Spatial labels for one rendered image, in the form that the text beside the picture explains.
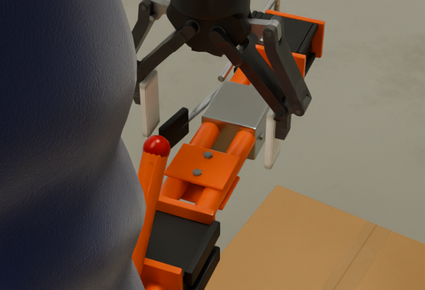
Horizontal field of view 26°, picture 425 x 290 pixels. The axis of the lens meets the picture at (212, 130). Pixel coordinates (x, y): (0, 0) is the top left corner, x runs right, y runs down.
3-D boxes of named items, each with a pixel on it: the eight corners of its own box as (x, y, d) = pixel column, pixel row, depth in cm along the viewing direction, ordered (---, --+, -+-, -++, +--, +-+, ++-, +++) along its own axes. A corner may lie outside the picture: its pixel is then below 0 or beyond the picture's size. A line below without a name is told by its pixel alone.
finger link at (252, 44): (220, 14, 88) (230, 7, 87) (289, 100, 91) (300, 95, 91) (205, 35, 85) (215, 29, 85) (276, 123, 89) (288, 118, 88)
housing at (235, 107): (257, 162, 98) (258, 129, 95) (198, 147, 99) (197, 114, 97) (278, 124, 103) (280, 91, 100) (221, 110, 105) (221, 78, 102)
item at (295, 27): (301, 93, 106) (304, 58, 103) (241, 79, 108) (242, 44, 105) (322, 55, 112) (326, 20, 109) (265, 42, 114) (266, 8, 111)
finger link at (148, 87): (145, 85, 93) (138, 83, 93) (148, 138, 97) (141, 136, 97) (157, 69, 95) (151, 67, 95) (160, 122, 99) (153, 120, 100)
